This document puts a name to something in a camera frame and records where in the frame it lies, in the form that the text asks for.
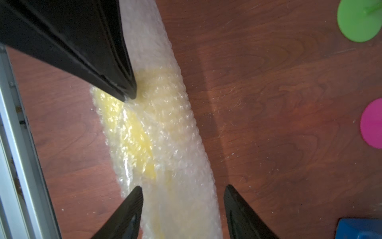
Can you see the green plastic wine glass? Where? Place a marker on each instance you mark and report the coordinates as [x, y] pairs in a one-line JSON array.
[[359, 20]]

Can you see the blue tape dispenser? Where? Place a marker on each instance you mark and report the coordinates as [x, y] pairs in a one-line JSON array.
[[353, 228]]

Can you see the aluminium mounting rail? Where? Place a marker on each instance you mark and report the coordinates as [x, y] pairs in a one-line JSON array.
[[26, 208]]

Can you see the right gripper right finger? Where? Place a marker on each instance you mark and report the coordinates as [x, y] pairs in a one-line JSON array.
[[243, 222]]

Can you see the pink plastic wine glass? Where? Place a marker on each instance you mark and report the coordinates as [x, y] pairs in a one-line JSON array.
[[371, 124]]

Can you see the yellow plastic wine glass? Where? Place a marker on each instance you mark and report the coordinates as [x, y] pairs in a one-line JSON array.
[[128, 126]]

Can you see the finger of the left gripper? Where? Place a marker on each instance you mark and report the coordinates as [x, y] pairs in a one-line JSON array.
[[83, 38]]

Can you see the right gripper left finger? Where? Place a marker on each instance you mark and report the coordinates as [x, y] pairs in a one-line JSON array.
[[124, 223]]

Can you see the bubble wrap sheet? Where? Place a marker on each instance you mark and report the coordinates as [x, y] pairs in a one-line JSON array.
[[182, 202]]

